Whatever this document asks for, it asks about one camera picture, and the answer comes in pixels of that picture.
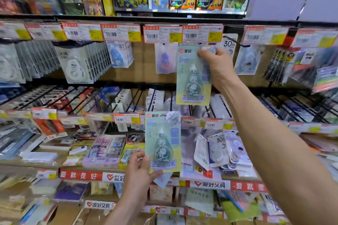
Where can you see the person's right hand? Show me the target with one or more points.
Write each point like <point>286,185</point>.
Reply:
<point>221,72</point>

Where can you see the person's left hand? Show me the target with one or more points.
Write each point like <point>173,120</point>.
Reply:
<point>137,188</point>

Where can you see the teal correction tape packet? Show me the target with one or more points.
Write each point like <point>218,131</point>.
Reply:
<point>162,145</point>
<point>191,85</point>

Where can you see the pile of large clear packets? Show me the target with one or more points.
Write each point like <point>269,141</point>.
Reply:
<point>219,151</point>

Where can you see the bunch of blue correction tapes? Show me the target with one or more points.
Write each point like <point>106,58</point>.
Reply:
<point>118,56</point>

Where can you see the person's right forearm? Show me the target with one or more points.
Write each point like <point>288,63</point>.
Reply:
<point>285,153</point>

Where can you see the red shelf label strip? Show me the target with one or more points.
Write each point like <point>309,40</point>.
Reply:
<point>79,175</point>

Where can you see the rows of grey white packets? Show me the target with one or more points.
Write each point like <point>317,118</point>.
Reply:
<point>221,106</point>

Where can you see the yellow eraser display box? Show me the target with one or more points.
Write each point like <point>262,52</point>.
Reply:
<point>129,153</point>

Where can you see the pink eraser display box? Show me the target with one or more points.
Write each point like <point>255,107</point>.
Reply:
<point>103,151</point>

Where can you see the dark purple packet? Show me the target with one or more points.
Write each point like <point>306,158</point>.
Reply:
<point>70,191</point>

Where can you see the gold box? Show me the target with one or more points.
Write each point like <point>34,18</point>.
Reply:
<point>75,160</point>

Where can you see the small white blue device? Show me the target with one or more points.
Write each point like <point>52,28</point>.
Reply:
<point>78,150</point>

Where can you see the row of orange price tags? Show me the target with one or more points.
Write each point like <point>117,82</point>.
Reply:
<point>118,32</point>
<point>126,118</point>

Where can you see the row of white card packets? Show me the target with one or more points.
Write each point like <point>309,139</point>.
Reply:
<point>122,101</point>

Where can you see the white ink box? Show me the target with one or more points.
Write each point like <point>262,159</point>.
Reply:
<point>56,144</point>

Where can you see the blue scissors packets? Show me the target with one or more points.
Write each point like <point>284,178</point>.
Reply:
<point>109,94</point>

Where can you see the white flat box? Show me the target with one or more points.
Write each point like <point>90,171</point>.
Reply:
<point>39,157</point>

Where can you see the green paper pack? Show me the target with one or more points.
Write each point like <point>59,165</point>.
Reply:
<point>237,211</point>

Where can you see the blue white card packet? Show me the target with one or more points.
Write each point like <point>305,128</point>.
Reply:
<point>37,214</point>

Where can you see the row of white red packets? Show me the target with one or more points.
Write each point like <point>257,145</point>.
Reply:
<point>50,127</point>

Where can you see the stacks of brown envelopes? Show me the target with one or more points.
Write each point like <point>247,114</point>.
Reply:
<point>12,209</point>

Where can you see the pile of pen packets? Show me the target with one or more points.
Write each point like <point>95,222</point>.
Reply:
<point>15,143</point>

